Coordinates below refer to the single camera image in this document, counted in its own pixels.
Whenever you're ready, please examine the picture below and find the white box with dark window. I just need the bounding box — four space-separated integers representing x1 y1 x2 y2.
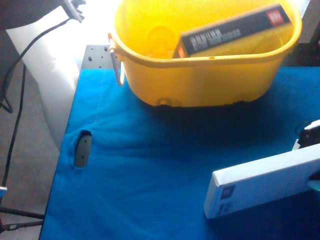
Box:
203 142 320 220

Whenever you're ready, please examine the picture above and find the calculator retail box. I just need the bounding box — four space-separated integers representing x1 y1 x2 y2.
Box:
172 3 293 60

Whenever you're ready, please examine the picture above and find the blue table cloth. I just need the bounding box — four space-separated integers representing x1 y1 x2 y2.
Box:
39 66 320 240

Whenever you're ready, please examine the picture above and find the yellow plastic bucket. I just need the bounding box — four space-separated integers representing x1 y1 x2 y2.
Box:
107 0 303 108

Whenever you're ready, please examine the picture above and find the grey clamp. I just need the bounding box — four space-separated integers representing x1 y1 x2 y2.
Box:
62 0 87 24

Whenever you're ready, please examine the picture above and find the black tripod leg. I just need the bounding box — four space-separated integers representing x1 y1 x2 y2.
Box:
0 206 46 221
0 219 45 232

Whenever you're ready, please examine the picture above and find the black cable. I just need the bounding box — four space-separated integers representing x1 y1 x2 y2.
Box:
0 18 72 114
0 63 27 201

